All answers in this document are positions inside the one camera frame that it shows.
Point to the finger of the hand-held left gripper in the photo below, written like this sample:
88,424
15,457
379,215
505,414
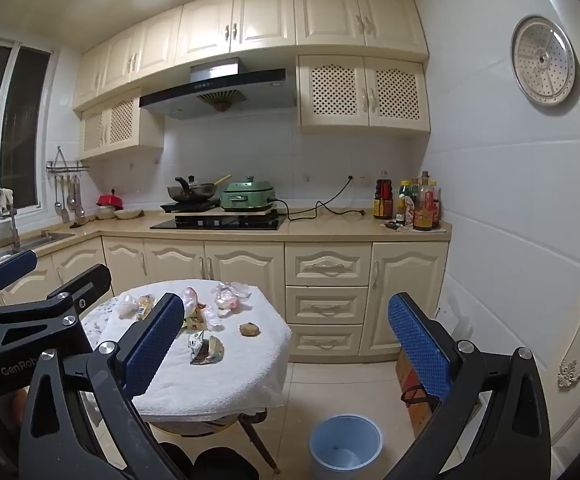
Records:
87,285
15,263

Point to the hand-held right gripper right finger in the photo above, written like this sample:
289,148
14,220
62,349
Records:
414,345

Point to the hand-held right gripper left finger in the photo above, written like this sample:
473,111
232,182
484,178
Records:
155,340

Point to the yogurt cup with lid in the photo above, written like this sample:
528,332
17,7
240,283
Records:
205,351

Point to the clear red-printed plastic bag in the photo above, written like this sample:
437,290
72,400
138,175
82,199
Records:
230,297

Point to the light blue waste bin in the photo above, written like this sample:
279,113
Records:
345,442

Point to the brown cardboard box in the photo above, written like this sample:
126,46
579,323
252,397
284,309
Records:
403,370

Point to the yellow snack packet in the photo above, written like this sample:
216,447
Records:
146,305

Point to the steel sink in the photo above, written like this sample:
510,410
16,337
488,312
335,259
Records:
45,240

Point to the metal sink faucet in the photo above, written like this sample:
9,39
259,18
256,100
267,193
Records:
14,225

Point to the crumpled white plastic wrapper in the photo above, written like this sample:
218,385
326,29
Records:
127,305

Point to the pink clear plastic wrapper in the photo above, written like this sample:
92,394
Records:
190,296

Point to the metal spatula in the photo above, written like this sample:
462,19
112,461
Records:
65,215

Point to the white bowl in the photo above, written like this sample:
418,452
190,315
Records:
106,214
129,213

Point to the metal ladle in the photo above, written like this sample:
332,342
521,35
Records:
58,204

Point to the metal skimmer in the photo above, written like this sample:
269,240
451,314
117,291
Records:
77,207

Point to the red pot lid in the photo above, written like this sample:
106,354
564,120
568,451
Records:
110,201

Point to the cream cabinet drawer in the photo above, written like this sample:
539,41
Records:
327,264
326,305
325,339

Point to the brown round cookie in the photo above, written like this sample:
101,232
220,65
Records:
250,329

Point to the white towel covered table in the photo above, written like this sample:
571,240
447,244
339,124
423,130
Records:
250,370

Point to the metal utensil rack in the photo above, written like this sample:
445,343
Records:
67,166

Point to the cream lower kitchen cabinet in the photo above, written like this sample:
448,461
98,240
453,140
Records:
242,260

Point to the black induction cooker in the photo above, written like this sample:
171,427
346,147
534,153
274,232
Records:
190,206

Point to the black gas hob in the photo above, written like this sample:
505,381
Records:
220,223

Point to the sliding window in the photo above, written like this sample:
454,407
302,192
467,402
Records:
15,125

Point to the red-labelled sauce bottle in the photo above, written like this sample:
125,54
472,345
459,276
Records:
436,207

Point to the black wok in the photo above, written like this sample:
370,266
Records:
192,192

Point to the dark cooking oil bottle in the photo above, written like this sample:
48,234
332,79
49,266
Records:
383,200

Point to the narrow cream lattice cabinet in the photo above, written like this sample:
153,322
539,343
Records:
115,125

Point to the green electric pot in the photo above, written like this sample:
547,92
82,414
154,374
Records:
247,195

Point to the black range hood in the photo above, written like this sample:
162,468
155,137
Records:
220,94

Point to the wide cream lattice cabinet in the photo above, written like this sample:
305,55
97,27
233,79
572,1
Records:
363,92

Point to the round metal steamer plate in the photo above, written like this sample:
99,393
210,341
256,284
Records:
544,60

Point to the cream upper wall cabinets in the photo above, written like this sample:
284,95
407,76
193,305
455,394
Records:
265,20

